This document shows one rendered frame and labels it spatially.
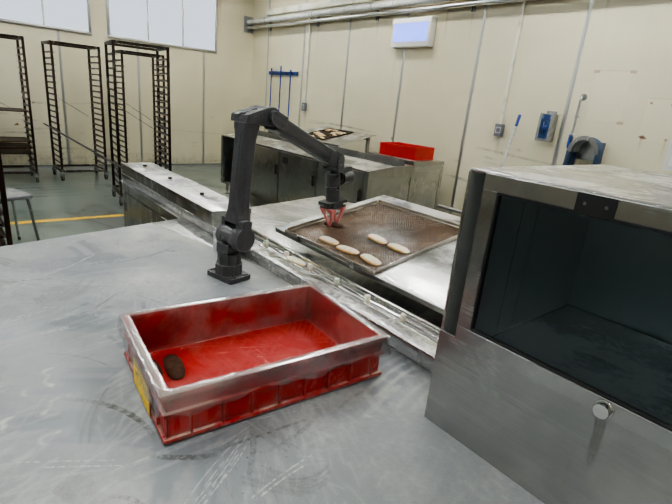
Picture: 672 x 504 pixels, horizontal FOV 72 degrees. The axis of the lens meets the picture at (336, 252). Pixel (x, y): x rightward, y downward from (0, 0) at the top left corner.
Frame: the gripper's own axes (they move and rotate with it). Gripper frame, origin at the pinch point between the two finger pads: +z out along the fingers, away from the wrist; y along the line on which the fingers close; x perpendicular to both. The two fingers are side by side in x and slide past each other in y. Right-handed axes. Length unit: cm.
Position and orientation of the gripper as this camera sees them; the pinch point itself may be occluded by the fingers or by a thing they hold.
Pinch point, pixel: (332, 222)
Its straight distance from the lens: 182.8
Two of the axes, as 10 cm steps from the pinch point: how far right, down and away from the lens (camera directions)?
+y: 6.9, -2.6, 6.7
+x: -7.2, -2.5, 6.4
